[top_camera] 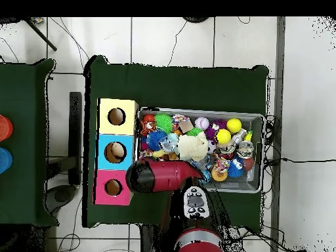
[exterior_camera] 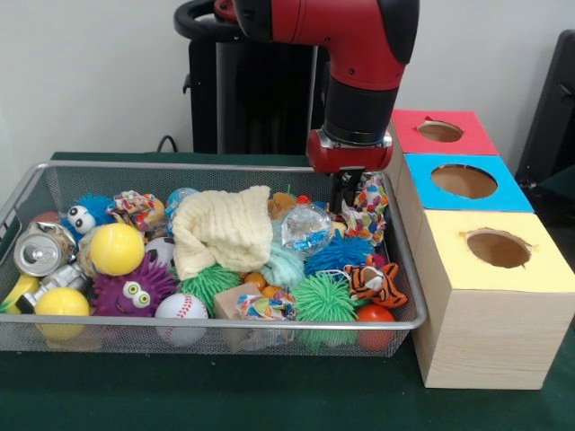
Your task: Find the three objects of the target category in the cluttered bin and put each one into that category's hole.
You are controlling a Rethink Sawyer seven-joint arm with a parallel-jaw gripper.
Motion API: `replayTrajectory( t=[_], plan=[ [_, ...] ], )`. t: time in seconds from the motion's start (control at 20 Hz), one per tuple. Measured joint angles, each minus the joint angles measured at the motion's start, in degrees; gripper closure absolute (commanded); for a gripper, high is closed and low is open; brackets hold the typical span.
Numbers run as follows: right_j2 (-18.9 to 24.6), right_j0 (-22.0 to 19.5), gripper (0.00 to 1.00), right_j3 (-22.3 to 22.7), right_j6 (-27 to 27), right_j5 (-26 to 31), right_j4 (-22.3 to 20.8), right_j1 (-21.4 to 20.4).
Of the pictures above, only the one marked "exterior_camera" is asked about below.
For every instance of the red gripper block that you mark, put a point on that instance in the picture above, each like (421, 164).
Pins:
(350, 159)

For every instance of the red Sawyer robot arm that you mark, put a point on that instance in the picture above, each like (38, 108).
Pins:
(359, 36)

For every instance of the wooden box with three holes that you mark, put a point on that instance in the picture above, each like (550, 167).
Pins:
(489, 336)

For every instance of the tiger plush toy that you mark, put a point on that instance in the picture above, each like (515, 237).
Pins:
(377, 283)

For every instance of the green spiky rubber ball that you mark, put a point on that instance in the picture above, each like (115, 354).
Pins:
(321, 298)

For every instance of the cream waffle cloth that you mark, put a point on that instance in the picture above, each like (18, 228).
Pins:
(220, 229)

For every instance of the white baseball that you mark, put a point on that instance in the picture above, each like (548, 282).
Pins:
(179, 307)

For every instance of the green cloth on side table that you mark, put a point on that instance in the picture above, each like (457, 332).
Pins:
(561, 193)

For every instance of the yellow tennis ball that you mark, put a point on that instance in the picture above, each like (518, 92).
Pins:
(117, 249)

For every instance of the purple spiky monster toy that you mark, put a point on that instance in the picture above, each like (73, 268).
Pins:
(117, 292)

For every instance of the plain yellow ball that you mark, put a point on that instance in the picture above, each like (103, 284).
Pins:
(63, 303)

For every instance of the crushed silver drink can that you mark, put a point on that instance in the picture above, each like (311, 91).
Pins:
(38, 256)

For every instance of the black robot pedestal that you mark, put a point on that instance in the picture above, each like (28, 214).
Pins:
(269, 90)

